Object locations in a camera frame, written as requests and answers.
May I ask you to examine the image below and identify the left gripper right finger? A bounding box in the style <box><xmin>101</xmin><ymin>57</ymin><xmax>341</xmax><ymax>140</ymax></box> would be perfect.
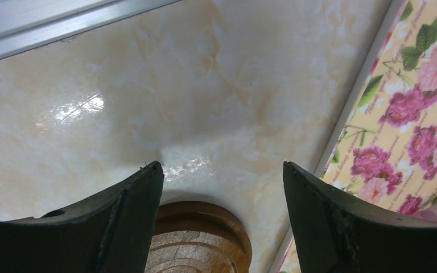
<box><xmin>283</xmin><ymin>162</ymin><xmax>437</xmax><ymax>272</ymax></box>

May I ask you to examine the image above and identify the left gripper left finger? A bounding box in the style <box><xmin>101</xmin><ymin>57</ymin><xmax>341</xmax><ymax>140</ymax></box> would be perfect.
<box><xmin>0</xmin><ymin>161</ymin><xmax>164</xmax><ymax>272</ymax></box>

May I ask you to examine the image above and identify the brown round coaster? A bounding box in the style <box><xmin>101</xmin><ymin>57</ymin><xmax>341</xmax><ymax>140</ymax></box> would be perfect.
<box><xmin>145</xmin><ymin>201</ymin><xmax>252</xmax><ymax>272</ymax></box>

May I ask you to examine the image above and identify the floral rectangular tray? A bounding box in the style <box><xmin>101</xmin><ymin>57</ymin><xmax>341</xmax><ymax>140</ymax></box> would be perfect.
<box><xmin>269</xmin><ymin>0</ymin><xmax>437</xmax><ymax>273</ymax></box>

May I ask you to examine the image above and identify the aluminium frame rail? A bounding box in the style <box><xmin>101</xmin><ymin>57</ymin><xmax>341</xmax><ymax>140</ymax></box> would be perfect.
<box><xmin>0</xmin><ymin>0</ymin><xmax>171</xmax><ymax>59</ymax></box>

